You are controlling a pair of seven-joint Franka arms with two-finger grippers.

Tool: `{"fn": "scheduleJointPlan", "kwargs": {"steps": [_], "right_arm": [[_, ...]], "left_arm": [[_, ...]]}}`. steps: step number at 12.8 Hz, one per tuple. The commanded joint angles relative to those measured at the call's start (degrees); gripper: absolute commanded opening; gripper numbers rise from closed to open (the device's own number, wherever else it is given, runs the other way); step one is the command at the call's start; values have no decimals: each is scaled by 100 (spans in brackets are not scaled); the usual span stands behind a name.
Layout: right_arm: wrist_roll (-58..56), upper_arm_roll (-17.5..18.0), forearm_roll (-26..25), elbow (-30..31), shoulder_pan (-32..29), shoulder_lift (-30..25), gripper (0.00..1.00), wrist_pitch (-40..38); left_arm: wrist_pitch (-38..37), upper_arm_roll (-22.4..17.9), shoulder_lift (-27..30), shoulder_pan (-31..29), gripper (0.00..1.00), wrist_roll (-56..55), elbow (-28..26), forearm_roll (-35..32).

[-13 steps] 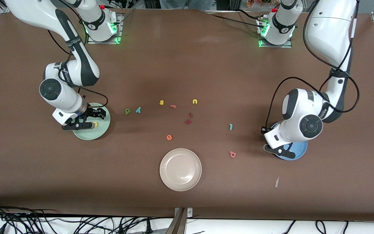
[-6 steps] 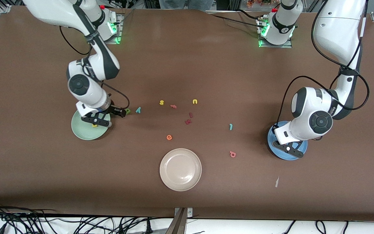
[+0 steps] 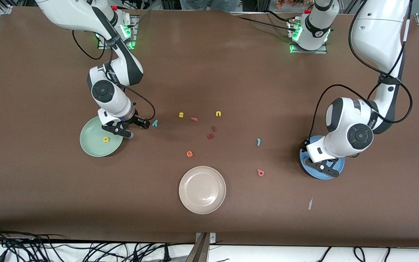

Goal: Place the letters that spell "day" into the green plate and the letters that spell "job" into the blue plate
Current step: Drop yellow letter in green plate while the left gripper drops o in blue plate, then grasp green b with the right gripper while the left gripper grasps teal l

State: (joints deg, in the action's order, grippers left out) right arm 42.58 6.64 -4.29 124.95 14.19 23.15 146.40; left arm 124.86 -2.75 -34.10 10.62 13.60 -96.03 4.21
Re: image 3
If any blue plate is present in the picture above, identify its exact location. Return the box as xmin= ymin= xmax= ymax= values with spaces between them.
xmin=299 ymin=135 xmax=345 ymax=180

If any green plate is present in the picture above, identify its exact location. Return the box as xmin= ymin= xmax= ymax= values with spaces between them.
xmin=80 ymin=116 xmax=124 ymax=158

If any beige plate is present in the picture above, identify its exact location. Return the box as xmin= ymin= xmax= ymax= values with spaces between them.
xmin=179 ymin=166 xmax=227 ymax=215

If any person in blue jeans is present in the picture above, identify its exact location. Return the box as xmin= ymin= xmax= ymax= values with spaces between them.
xmin=180 ymin=0 xmax=239 ymax=11

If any orange flower decoration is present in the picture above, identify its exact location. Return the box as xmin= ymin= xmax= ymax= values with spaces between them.
xmin=277 ymin=0 xmax=304 ymax=9

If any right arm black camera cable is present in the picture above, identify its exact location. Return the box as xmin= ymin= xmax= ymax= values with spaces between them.
xmin=72 ymin=29 xmax=156 ymax=122

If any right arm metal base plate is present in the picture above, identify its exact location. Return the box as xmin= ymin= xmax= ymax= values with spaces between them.
xmin=97 ymin=15 xmax=138 ymax=49

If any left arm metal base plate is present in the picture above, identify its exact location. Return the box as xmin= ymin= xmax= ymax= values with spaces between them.
xmin=289 ymin=20 xmax=328 ymax=54

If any grey metal table bracket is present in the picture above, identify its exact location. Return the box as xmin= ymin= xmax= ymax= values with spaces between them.
xmin=195 ymin=232 xmax=216 ymax=262

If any black base power cable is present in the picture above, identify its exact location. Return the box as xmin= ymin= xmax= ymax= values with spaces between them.
xmin=237 ymin=10 xmax=297 ymax=31

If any tangled black cable bundle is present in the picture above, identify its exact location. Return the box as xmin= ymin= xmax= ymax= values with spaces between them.
xmin=0 ymin=225 xmax=195 ymax=262

